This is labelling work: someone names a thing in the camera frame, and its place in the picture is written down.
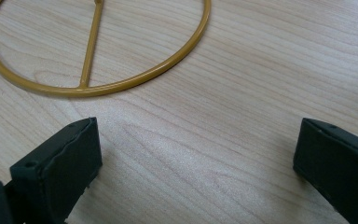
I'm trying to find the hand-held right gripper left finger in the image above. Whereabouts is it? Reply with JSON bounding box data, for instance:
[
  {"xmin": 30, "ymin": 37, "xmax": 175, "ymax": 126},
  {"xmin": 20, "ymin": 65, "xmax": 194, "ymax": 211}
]
[{"xmin": 5, "ymin": 117, "xmax": 103, "ymax": 224}]

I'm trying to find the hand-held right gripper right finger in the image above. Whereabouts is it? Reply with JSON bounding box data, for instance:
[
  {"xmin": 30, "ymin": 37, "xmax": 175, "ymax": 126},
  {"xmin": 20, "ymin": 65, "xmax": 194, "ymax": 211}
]
[{"xmin": 293, "ymin": 118, "xmax": 358, "ymax": 224}]

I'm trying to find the gold metal ring stand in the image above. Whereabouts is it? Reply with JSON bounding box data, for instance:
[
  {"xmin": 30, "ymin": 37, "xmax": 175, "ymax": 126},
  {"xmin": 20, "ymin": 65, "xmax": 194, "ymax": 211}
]
[{"xmin": 0, "ymin": 0, "xmax": 213, "ymax": 98}]

